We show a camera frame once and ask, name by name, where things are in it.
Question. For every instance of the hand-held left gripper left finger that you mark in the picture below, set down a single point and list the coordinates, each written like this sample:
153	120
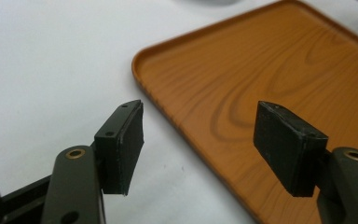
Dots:
118	149

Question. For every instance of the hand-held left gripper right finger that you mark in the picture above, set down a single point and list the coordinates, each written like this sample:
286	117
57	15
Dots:
292	149

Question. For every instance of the wood-grain brown tray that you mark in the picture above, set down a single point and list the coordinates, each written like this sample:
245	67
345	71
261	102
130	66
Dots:
261	81

